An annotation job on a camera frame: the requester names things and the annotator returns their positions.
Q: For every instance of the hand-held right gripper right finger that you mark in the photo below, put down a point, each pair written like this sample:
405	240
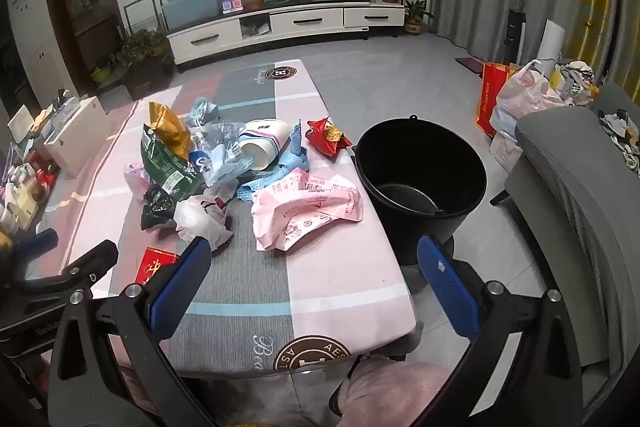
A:
447	292

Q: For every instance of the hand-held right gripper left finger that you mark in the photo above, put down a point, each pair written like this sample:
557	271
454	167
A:
180	287

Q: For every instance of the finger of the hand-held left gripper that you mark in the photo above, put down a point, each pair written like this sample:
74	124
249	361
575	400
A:
92	259
37	244

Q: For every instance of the dark green packet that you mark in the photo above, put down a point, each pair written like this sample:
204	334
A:
157	207

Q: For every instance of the small pink packet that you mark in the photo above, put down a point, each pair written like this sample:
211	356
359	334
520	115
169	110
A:
135	174

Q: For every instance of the green snack bag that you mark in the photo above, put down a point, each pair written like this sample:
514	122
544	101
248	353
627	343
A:
162	162

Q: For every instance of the black plastic bucket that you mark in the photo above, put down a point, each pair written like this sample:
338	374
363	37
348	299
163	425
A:
400	157

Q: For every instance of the pink printed wrapper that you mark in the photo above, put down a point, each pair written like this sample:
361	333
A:
300	207

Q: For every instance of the yellow snack bag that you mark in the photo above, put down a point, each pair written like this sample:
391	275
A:
167	129

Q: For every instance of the clear plastic bag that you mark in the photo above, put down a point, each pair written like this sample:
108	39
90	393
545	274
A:
222	137

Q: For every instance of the white striped paper cup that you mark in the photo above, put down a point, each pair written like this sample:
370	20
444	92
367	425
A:
260	134

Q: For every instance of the red snack bag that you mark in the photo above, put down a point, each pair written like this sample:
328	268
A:
325	134

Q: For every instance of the red flat box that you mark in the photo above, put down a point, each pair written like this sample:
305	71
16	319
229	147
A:
152	267

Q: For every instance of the pink grey tablecloth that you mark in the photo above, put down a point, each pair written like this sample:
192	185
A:
250	267

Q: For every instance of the person's pink trouser leg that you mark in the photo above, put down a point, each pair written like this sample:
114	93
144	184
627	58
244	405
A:
400	392

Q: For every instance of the white storage box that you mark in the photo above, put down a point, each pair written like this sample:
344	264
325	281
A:
75	137

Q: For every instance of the white carton box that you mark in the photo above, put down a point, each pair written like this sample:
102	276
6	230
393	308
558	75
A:
505	152

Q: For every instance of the grey sofa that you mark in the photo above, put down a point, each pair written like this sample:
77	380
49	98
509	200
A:
565	187

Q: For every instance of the red shopping bag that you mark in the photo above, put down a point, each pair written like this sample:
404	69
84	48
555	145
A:
487	97

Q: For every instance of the large white plastic bag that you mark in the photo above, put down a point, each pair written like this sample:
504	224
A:
525	97

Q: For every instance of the leafy potted plants group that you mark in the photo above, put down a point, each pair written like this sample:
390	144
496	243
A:
145	52

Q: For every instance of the dark red doormat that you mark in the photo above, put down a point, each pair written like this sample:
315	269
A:
469	63

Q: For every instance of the black white cloth pile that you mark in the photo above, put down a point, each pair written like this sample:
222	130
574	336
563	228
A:
620	132

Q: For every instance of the dark wooden cabinet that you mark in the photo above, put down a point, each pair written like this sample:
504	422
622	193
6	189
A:
85	7

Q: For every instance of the patterned cloth bundle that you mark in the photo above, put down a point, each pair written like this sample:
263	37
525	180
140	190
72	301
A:
575	77

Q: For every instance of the black upright vacuum cleaner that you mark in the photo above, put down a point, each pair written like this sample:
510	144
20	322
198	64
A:
513	27

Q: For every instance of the white paper roll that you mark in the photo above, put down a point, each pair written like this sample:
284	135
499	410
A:
552	39

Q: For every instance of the small potted plant yellow pot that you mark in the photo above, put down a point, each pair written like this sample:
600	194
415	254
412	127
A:
415	19

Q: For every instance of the blue red small box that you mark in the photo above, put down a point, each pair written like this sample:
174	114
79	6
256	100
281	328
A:
231	4

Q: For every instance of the white television stand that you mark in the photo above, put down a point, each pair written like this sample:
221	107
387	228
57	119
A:
310	19

